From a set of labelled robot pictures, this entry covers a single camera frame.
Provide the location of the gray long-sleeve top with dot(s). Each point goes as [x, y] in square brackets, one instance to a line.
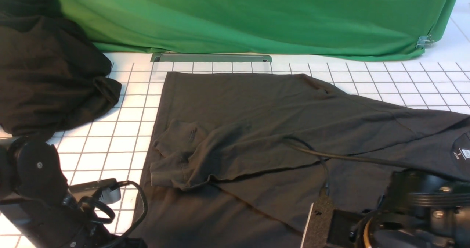
[218, 173]

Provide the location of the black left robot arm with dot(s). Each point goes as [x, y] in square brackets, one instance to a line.
[37, 199]

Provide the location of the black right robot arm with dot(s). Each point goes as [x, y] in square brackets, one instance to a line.
[418, 210]

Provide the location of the gray metal bar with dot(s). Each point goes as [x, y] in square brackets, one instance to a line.
[183, 57]

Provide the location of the green backdrop cloth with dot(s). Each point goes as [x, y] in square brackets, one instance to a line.
[360, 30]

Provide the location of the pile of black clothes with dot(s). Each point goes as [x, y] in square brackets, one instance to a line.
[53, 78]

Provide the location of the silver binder clip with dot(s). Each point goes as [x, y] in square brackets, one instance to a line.
[424, 41]

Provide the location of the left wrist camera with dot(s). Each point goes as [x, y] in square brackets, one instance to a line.
[107, 190]

